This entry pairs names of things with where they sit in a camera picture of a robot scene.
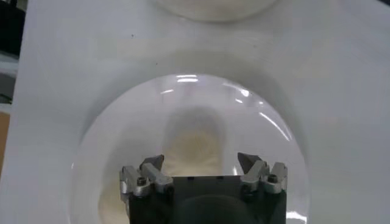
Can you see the white steamed baozi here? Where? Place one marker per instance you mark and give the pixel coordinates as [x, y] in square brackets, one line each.
[195, 152]

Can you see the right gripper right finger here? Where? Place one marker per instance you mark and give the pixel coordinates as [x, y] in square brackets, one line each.
[262, 178]

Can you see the white round plate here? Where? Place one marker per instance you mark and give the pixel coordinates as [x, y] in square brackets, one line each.
[128, 128]

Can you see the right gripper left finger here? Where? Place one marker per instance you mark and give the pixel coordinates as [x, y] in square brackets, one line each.
[146, 179]

